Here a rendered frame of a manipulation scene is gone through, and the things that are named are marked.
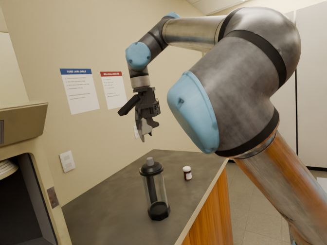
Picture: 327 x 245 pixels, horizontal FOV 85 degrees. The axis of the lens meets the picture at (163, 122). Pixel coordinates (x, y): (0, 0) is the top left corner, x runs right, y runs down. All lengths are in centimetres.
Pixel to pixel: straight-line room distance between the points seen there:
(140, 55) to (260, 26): 37
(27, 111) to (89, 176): 83
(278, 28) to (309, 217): 30
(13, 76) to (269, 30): 63
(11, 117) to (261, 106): 53
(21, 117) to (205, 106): 47
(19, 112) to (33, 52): 68
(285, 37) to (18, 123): 58
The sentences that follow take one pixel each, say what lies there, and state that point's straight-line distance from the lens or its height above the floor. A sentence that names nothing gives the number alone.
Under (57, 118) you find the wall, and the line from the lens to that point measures 118.
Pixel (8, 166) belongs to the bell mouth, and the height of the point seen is 134.
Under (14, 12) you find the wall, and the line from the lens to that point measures 124.
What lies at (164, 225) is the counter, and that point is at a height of 94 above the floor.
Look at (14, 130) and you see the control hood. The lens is 59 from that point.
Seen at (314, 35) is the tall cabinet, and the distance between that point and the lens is 307.
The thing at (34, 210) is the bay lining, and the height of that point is 113.
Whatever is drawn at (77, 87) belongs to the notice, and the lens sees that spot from 126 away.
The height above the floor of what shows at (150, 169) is 117.
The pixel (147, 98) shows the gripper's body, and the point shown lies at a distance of 69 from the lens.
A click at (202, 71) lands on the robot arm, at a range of 25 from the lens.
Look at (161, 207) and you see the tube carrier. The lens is 84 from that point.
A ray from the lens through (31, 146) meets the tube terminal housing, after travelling 67.
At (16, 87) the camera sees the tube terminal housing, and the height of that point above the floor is 156.
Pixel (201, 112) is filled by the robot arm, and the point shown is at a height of 145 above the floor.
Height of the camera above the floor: 149
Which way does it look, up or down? 11 degrees down
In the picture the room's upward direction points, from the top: 9 degrees counter-clockwise
